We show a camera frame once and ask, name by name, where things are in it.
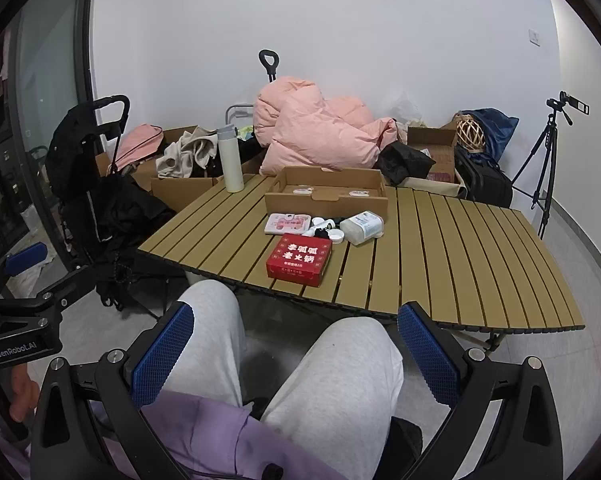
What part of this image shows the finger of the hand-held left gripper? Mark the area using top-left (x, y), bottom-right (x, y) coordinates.
top-left (10, 266), bottom-right (99, 319)
top-left (0, 241), bottom-right (49, 293)

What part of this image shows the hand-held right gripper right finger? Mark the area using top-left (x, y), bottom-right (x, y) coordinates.
top-left (397, 301), bottom-right (565, 480)

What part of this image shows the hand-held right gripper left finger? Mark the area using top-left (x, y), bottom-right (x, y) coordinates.
top-left (30, 301), bottom-right (196, 480)

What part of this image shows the white plastic container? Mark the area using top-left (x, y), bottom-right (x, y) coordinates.
top-left (339, 210), bottom-right (384, 246)

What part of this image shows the red printed box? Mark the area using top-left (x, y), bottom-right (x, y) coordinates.
top-left (266, 233), bottom-right (334, 289)

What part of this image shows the pink packet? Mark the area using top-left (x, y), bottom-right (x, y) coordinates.
top-left (264, 212), bottom-right (312, 236)

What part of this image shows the shallow cardboard tray box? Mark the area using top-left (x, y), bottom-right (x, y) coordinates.
top-left (264, 166), bottom-right (389, 224)

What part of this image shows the person's left hand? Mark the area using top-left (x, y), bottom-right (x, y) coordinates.
top-left (9, 361), bottom-right (41, 412)

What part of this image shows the white plastic bag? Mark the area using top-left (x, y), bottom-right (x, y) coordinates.
top-left (4, 204), bottom-right (57, 301)

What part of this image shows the person's left leg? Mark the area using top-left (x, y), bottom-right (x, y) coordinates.
top-left (150, 280), bottom-right (247, 411)

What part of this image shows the person's leg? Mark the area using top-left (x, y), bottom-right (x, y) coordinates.
top-left (150, 280), bottom-right (247, 411)
top-left (259, 316), bottom-right (406, 480)

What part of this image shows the black chair seat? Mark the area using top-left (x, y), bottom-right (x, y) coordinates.
top-left (389, 416), bottom-right (424, 467)

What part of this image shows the purple hoodie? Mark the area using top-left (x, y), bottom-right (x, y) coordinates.
top-left (89, 392), bottom-right (351, 480)

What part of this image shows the person's right leg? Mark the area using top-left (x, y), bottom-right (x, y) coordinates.
top-left (259, 316), bottom-right (406, 480)

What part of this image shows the black stroller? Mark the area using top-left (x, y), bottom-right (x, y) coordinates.
top-left (45, 94), bottom-right (182, 312)

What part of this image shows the pink backpack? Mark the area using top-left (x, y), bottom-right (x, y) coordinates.
top-left (107, 123), bottom-right (166, 174)

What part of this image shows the large brown cardboard box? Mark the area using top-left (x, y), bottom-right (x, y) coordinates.
top-left (95, 127), bottom-right (267, 212)

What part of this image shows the black luggage bag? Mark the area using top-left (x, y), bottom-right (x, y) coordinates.
top-left (454, 149), bottom-right (514, 209)

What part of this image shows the black cloth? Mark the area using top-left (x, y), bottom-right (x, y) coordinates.
top-left (375, 140), bottom-right (437, 186)

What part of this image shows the glass sliding door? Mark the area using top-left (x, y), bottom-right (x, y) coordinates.
top-left (0, 0), bottom-right (101, 266)

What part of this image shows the white thermos bottle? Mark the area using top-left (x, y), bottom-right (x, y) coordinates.
top-left (217, 123), bottom-right (246, 194)

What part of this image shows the open cardboard box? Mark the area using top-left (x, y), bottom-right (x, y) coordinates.
top-left (406, 120), bottom-right (464, 184)

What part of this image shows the wicker ball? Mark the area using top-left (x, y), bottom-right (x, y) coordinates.
top-left (455, 113), bottom-right (489, 154)

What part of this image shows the black tripod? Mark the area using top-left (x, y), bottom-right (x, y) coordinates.
top-left (511, 112), bottom-right (561, 241)

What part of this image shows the blue jacket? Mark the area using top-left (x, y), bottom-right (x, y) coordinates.
top-left (459, 108), bottom-right (520, 162)

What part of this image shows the clear plastic bag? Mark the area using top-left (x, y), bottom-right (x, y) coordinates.
top-left (384, 91), bottom-right (432, 129)

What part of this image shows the pink duvet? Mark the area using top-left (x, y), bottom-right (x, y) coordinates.
top-left (252, 75), bottom-right (399, 177)

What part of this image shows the black cart handle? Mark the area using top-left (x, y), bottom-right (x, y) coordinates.
top-left (258, 49), bottom-right (280, 84)

